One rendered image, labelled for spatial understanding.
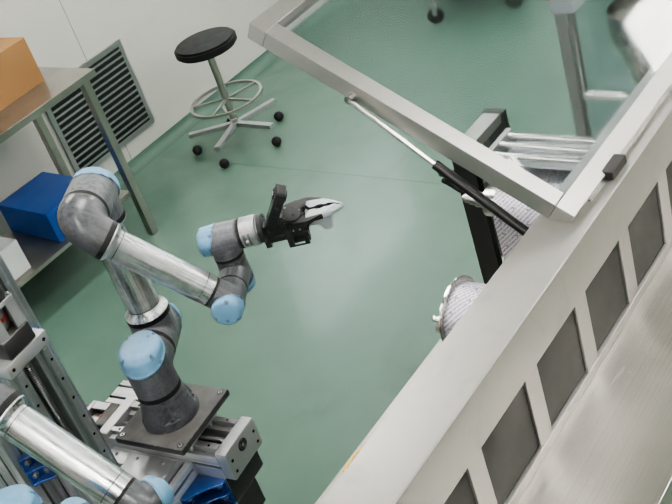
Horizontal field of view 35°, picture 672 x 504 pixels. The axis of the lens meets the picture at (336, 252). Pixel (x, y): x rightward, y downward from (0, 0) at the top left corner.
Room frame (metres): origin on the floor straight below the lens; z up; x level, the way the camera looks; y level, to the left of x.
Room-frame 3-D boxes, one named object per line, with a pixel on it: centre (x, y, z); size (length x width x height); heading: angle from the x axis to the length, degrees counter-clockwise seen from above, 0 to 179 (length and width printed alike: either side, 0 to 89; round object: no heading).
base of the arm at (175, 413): (2.16, 0.54, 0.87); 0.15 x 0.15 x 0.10
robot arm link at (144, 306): (2.29, 0.51, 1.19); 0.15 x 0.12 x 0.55; 168
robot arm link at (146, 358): (2.16, 0.54, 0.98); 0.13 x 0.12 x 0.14; 168
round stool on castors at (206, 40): (5.31, 0.27, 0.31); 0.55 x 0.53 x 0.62; 135
